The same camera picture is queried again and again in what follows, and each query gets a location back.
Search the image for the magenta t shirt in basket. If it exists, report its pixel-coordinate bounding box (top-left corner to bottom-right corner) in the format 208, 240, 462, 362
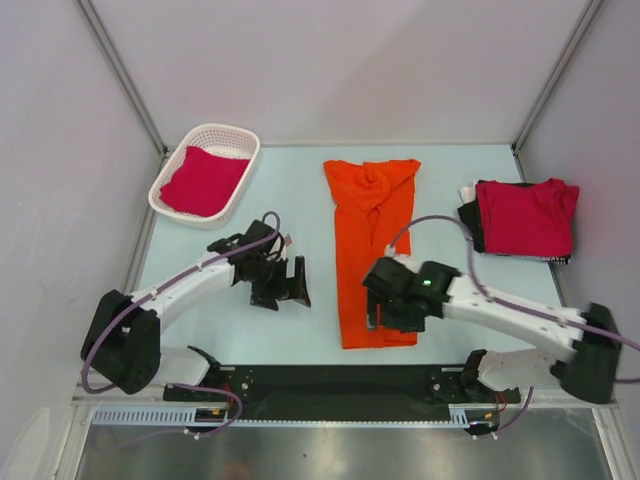
160, 146, 250, 217

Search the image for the white folded t shirt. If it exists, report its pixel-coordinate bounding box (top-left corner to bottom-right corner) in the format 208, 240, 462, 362
459, 185, 477, 204

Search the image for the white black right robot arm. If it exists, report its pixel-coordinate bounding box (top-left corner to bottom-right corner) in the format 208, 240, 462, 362
362, 255, 621, 405

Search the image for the white perforated plastic basket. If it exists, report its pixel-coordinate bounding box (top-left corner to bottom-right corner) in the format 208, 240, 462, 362
148, 123, 261, 230

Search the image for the orange t shirt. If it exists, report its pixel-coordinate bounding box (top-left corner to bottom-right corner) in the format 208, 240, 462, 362
324, 159, 421, 349

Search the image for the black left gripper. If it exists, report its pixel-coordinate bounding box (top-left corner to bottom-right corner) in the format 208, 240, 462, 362
250, 255, 310, 311

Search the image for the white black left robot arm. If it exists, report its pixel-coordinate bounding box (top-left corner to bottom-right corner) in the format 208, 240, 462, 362
80, 219, 311, 400

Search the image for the white slotted cable duct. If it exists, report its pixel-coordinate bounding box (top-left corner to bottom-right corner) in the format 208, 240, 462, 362
92, 406, 470, 429

